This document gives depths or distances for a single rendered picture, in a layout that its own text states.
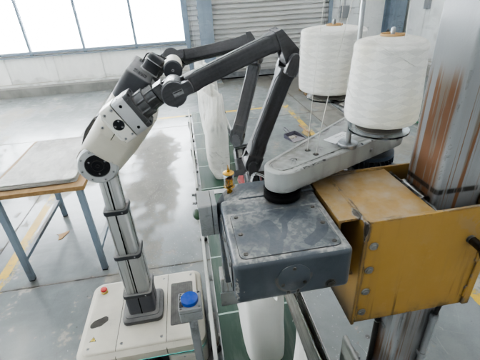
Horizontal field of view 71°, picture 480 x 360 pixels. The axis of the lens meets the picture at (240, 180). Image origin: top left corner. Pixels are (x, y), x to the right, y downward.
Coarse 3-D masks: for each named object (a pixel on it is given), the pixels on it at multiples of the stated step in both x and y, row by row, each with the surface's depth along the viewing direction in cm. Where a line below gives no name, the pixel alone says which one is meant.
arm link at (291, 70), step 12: (288, 60) 103; (276, 72) 108; (288, 72) 103; (276, 84) 108; (288, 84) 108; (276, 96) 110; (264, 108) 112; (276, 108) 112; (264, 120) 113; (264, 132) 115; (252, 144) 117; (264, 144) 117; (252, 156) 118
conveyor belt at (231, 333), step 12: (216, 240) 217; (216, 252) 207; (216, 264) 198; (216, 276) 189; (216, 288) 182; (216, 300) 174; (228, 312) 167; (288, 312) 165; (228, 324) 161; (240, 324) 161; (288, 324) 159; (228, 336) 155; (240, 336) 155; (288, 336) 154; (228, 348) 150; (240, 348) 150; (288, 348) 149
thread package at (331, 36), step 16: (304, 32) 82; (336, 32) 77; (352, 32) 77; (304, 48) 83; (320, 48) 80; (336, 48) 78; (352, 48) 79; (304, 64) 85; (320, 64) 81; (336, 64) 80; (304, 80) 86; (320, 80) 83; (336, 80) 82
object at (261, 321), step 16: (240, 304) 136; (256, 304) 123; (272, 304) 123; (240, 320) 152; (256, 320) 126; (272, 320) 125; (256, 336) 129; (272, 336) 130; (256, 352) 134; (272, 352) 136
